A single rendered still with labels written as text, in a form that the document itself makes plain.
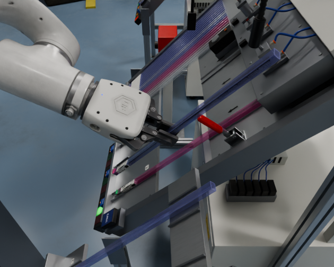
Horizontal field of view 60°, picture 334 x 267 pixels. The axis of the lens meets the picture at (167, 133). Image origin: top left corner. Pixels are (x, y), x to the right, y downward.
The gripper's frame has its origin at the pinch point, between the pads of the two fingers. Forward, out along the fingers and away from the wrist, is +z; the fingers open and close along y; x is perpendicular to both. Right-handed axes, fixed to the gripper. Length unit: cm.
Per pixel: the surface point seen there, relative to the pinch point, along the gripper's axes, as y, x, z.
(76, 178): 35, 134, -15
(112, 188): 1.8, 40.8, -1.9
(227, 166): -0.1, 2.1, 14.7
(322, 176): 27, 26, 66
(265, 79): 11.5, -12.2, 12.4
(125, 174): 6.3, 37.4, 0.2
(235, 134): 4.1, -3.1, 12.7
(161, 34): 92, 52, -3
